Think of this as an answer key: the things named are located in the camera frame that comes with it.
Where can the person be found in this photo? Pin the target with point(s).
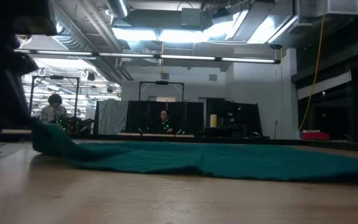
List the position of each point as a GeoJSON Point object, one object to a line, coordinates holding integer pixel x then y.
{"type": "Point", "coordinates": [54, 110]}
{"type": "Point", "coordinates": [164, 123]}

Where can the black cabinet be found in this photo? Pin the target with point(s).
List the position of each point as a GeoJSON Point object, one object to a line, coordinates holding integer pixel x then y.
{"type": "Point", "coordinates": [235, 116]}

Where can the grey ceiling junction box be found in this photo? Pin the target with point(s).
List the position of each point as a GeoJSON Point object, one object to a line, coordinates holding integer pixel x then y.
{"type": "Point", "coordinates": [190, 17]}

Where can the black gantry frame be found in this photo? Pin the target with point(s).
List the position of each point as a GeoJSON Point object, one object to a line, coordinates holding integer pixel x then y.
{"type": "Point", "coordinates": [162, 82]}
{"type": "Point", "coordinates": [77, 93]}

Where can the round metal air duct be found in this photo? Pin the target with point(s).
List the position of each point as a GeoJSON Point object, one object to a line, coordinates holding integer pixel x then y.
{"type": "Point", "coordinates": [118, 7]}

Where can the distant wooden table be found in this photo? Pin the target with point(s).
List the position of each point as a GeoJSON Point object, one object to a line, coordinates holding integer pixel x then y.
{"type": "Point", "coordinates": [157, 135]}
{"type": "Point", "coordinates": [15, 131]}

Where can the dark green microfiber towel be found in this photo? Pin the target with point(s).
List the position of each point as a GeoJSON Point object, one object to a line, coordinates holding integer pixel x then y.
{"type": "Point", "coordinates": [216, 161]}

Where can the small white container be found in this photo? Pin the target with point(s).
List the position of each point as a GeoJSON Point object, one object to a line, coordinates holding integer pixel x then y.
{"type": "Point", "coordinates": [299, 135]}

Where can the ribbed metal air duct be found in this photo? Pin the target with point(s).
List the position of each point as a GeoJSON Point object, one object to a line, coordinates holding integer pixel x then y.
{"type": "Point", "coordinates": [68, 37]}

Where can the white ceiling vent box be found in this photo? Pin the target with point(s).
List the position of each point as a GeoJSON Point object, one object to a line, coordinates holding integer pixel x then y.
{"type": "Point", "coordinates": [337, 7]}

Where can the black aluminium table frame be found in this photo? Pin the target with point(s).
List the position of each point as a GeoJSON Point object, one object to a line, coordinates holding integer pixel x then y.
{"type": "Point", "coordinates": [259, 140]}

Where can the long ceiling light strip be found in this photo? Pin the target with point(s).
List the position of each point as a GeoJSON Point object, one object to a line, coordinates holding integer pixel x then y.
{"type": "Point", "coordinates": [185, 57]}

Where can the black partition screen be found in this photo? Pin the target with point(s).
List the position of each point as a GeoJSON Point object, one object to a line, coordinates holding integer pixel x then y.
{"type": "Point", "coordinates": [141, 116]}

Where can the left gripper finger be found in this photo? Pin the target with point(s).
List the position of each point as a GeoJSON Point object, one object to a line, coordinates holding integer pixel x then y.
{"type": "Point", "coordinates": [14, 105]}

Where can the yellow cylinder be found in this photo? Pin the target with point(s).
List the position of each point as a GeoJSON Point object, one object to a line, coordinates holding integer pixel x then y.
{"type": "Point", "coordinates": [213, 120]}

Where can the red box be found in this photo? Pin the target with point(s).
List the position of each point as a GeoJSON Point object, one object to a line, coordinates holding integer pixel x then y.
{"type": "Point", "coordinates": [315, 136]}

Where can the grey hanging cloth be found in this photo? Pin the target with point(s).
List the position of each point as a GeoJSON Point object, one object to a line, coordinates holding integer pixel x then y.
{"type": "Point", "coordinates": [112, 116]}

